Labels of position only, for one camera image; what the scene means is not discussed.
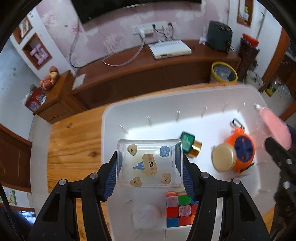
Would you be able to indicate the oil bottle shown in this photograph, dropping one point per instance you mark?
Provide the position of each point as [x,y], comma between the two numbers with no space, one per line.
[272,87]

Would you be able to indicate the black air fryer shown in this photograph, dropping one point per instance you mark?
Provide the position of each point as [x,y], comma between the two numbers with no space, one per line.
[219,36]

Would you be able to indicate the yellow rim trash bin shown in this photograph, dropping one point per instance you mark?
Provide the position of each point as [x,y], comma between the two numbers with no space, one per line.
[222,72]

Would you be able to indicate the white set-top box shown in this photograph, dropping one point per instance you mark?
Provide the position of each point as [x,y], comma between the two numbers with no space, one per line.
[169,49]

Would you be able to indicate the orange blue reel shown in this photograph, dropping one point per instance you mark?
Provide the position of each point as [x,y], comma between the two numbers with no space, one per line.
[243,146]

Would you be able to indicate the pink oval case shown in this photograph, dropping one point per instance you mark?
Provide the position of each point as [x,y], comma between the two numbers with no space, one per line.
[276,127]

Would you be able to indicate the brown tv cabinet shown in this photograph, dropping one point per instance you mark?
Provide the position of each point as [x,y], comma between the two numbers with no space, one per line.
[105,84]

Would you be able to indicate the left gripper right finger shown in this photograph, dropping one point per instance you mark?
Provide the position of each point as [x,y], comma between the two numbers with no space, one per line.
[187,170]

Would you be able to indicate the framed photo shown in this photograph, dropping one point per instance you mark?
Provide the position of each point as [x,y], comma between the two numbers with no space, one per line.
[24,26]

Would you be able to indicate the wooden side cabinet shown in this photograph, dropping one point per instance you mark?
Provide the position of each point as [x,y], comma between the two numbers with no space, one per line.
[60,103]

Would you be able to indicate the white bucket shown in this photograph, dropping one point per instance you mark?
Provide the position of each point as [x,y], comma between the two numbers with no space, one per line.
[253,79]

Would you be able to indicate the dark stand red lid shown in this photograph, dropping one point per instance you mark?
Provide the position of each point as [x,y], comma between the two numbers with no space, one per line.
[248,51]

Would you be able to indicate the black flat television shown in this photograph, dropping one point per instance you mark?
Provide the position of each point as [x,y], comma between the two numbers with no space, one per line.
[105,11]

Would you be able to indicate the white power strip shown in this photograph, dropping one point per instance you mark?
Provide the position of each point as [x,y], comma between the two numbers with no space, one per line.
[150,28]

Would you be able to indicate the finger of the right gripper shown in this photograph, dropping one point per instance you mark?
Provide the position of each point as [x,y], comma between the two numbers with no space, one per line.
[280,155]

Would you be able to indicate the plush fruit toy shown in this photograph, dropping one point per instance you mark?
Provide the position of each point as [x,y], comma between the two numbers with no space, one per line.
[50,79]

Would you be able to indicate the white paper on cabinet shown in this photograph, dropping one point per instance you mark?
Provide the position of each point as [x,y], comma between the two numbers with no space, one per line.
[78,81]

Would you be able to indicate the red snack bag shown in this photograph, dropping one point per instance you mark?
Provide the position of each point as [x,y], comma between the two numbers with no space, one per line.
[35,99]

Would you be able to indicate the clear sticker plastic box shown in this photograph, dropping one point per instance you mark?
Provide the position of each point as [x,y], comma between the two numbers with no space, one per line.
[149,163]

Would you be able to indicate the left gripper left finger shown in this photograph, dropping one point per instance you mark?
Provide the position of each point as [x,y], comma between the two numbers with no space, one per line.
[110,176]

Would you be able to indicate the gold round compact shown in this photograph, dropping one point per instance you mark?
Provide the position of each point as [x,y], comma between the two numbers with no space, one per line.
[223,157]

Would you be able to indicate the colourful rubiks cube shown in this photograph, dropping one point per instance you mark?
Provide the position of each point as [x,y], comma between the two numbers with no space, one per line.
[180,209]

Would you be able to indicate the green gold perfume bottle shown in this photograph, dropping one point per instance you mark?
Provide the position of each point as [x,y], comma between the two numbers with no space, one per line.
[191,147]

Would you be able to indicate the wooden table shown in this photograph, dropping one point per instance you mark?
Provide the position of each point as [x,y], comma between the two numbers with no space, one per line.
[75,145]

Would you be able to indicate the white plastic storage bin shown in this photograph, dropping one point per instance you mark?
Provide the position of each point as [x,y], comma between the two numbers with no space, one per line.
[231,205]

